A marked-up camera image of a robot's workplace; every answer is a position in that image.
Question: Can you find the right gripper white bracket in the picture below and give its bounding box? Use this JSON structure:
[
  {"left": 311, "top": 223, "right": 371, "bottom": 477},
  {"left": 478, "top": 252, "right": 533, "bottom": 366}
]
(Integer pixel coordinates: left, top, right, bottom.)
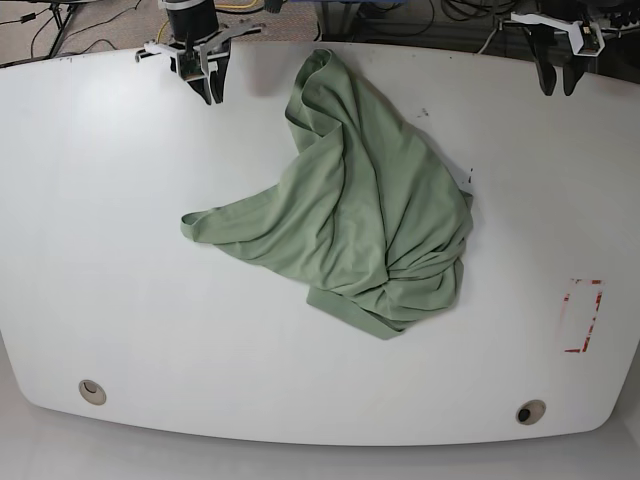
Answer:
[{"left": 135, "top": 22, "right": 263, "bottom": 105}]

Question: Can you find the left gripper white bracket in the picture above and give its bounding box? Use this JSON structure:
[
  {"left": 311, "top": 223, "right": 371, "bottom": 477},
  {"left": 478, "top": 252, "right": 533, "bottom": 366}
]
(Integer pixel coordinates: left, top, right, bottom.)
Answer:
[{"left": 511, "top": 12, "right": 601, "bottom": 96}]

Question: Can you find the green t-shirt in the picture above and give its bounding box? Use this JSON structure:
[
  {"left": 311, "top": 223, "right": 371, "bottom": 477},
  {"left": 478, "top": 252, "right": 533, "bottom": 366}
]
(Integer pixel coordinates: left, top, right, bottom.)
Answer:
[{"left": 181, "top": 49, "right": 472, "bottom": 340}]

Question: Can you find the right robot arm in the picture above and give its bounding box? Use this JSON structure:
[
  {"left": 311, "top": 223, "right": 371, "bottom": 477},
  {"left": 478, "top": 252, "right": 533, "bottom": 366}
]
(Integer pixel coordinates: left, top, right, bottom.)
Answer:
[{"left": 135, "top": 0, "right": 263, "bottom": 105}]

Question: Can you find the red tape rectangle marking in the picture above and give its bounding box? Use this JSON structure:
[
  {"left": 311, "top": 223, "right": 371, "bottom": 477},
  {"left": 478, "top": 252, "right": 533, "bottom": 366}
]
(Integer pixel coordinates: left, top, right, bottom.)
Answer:
[{"left": 557, "top": 279, "right": 605, "bottom": 354}]

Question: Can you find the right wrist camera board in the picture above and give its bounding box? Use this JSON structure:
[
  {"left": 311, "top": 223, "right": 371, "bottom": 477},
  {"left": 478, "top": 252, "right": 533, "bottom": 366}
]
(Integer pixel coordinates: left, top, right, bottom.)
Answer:
[{"left": 179, "top": 61, "right": 201, "bottom": 82}]

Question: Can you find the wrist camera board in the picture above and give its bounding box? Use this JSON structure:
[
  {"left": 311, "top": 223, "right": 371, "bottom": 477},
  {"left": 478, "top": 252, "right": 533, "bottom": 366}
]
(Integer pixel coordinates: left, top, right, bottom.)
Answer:
[
  {"left": 578, "top": 24, "right": 605, "bottom": 57},
  {"left": 179, "top": 61, "right": 201, "bottom": 82}
]

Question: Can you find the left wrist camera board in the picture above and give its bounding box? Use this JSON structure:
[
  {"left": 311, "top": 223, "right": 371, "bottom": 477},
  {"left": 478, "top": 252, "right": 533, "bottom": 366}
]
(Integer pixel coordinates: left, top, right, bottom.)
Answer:
[{"left": 578, "top": 24, "right": 605, "bottom": 57}]

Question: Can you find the yellow cable on floor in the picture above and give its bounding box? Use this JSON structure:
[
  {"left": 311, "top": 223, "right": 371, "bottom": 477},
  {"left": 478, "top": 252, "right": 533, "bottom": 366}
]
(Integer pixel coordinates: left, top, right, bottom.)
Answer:
[{"left": 155, "top": 0, "right": 261, "bottom": 46}]

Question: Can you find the left table cable grommet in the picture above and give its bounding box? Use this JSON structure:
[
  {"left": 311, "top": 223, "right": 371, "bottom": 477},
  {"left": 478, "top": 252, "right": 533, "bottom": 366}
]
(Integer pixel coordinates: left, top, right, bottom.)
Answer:
[{"left": 78, "top": 379, "right": 107, "bottom": 406}]

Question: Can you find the table cable grommet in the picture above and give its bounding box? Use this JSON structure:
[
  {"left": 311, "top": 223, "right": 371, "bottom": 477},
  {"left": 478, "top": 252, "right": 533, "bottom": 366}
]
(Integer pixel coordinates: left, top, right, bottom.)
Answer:
[
  {"left": 78, "top": 379, "right": 107, "bottom": 406},
  {"left": 515, "top": 399, "right": 546, "bottom": 426}
]

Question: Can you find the right table cable grommet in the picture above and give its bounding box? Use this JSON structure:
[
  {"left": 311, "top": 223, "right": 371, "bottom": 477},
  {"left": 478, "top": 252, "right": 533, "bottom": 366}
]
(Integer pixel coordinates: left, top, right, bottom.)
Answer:
[{"left": 515, "top": 399, "right": 546, "bottom": 426}]

